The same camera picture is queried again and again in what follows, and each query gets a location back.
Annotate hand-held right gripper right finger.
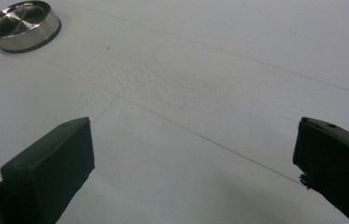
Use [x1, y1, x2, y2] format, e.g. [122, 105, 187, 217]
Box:
[292, 116, 349, 224]

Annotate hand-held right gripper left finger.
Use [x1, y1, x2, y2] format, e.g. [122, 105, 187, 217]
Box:
[0, 116, 96, 224]

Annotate round silver metal lid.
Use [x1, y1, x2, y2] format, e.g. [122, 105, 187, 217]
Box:
[0, 0, 63, 54]

